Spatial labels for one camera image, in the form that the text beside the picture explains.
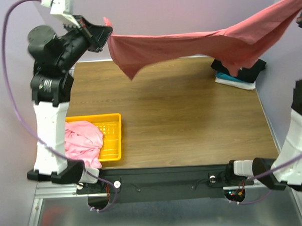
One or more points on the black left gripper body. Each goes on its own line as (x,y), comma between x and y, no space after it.
(76,43)

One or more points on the red t shirt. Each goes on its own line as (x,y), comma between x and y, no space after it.
(238,46)

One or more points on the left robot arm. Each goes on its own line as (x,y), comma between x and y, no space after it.
(51,93)

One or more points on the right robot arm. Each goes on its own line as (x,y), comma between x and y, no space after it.
(286,170)

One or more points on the black folded t shirt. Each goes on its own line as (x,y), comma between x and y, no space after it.
(247,75)

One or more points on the white folded t shirt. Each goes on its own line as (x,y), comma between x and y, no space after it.
(240,85)

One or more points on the light pink t shirt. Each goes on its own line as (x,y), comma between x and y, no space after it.
(83,141)

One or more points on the yellow plastic basket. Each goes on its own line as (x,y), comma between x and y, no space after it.
(111,127)

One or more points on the teal folded t shirt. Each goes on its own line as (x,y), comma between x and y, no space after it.
(224,76)

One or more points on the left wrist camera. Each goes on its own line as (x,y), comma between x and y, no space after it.
(62,10)

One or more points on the aluminium frame rail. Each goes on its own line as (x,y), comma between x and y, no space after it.
(49,190)

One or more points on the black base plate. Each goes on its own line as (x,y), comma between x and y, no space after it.
(171,183)

